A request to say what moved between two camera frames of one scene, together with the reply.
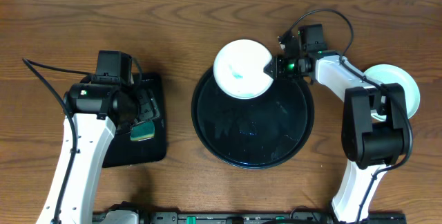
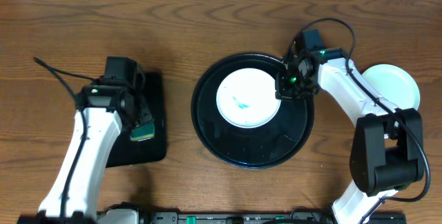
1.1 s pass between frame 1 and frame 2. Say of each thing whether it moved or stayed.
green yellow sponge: stayed
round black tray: stayed
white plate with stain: moved
